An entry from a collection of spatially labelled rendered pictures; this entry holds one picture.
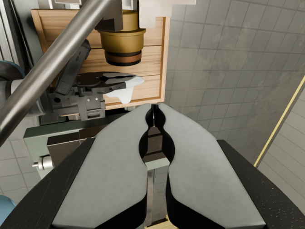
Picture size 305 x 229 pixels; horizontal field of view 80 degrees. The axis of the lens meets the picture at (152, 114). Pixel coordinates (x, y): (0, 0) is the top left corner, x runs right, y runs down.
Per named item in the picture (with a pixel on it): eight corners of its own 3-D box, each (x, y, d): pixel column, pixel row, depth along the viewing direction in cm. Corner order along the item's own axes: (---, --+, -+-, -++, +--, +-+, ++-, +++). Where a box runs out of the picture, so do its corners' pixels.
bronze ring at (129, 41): (97, 14, 29) (103, 70, 34) (153, 14, 31) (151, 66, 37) (93, 7, 36) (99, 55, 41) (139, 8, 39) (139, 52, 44)
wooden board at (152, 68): (33, 8, 46) (30, 9, 43) (165, 10, 57) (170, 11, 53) (61, 110, 62) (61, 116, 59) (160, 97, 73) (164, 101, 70)
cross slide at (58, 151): (47, 136, 59) (46, 146, 56) (169, 115, 72) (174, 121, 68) (61, 174, 69) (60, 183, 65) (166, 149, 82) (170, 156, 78)
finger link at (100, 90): (123, 83, 42) (83, 87, 39) (122, 76, 41) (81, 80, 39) (127, 92, 38) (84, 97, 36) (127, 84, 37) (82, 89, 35)
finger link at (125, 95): (143, 97, 46) (105, 102, 43) (143, 74, 42) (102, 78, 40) (147, 103, 43) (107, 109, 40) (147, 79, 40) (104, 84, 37)
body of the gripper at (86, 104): (104, 101, 47) (52, 108, 43) (100, 68, 42) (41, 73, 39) (109, 117, 41) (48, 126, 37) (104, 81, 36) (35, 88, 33)
